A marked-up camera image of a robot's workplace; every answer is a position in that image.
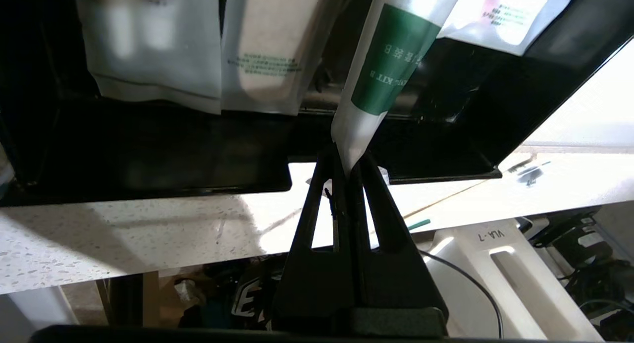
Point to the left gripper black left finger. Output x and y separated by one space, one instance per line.
317 283

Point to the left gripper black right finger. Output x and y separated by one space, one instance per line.
396 288

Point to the black amenity box drawer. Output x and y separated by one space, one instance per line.
148 154

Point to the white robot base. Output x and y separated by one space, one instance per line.
495 283

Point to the small white wrapped packet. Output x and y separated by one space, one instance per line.
510 16

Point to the long white wrapped packet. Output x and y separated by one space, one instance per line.
148 40

